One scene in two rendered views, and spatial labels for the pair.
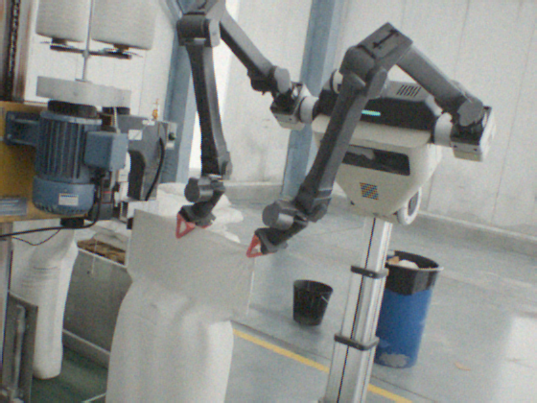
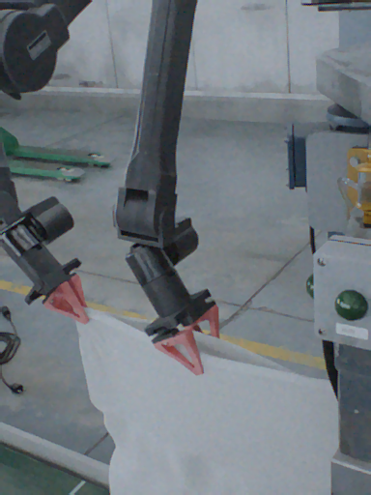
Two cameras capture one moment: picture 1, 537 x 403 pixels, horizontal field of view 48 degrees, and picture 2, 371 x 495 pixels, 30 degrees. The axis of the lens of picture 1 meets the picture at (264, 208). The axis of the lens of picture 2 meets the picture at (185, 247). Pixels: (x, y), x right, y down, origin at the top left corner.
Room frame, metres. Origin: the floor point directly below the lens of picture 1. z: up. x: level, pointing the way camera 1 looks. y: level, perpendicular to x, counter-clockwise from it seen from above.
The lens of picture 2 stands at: (2.60, 0.25, 1.59)
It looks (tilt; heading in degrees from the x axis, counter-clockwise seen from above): 24 degrees down; 183
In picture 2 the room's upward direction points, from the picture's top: 6 degrees counter-clockwise
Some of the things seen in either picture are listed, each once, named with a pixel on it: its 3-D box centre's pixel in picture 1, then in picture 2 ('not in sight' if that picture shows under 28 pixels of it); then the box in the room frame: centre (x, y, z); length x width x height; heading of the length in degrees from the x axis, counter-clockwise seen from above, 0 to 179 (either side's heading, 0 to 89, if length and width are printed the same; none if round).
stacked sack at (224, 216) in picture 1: (206, 214); not in sight; (5.28, 0.51, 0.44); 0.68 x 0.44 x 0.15; 148
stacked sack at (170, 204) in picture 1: (164, 204); not in sight; (4.76, 0.81, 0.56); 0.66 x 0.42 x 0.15; 148
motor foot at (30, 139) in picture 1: (36, 131); not in sight; (1.53, 0.61, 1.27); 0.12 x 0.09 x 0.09; 148
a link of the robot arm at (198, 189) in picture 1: (207, 180); (159, 231); (1.65, 0.17, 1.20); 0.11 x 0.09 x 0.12; 149
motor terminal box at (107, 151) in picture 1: (106, 154); (308, 160); (1.51, 0.42, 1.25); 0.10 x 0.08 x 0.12; 173
